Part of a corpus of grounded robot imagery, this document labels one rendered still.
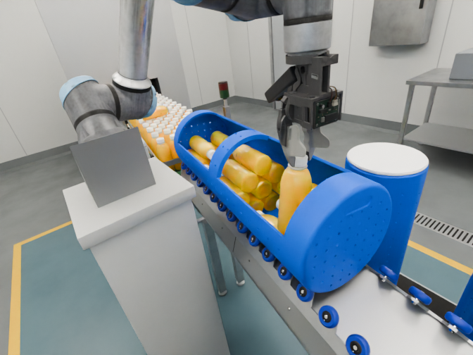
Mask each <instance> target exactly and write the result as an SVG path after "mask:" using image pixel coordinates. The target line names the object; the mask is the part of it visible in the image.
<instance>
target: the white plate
mask: <svg viewBox="0 0 473 355"><path fill-rule="evenodd" d="M347 159H348V161H349V162H350V163H351V164H352V165H353V166H355V167H356V168H359V169H361V170H363V171H366V172H369V173H374V174H377V175H387V176H404V175H412V174H415V173H419V172H421V171H423V170H424V169H425V168H427V166H428V164H429V160H428V158H427V157H426V156H425V155H424V154H423V153H422V152H421V151H418V150H416V149H413V148H411V147H407V146H404V145H401V144H392V143H382V142H377V143H368V144H361V145H358V146H356V147H353V148H352V149H351V150H350V151H349V152H348V153H347Z"/></svg>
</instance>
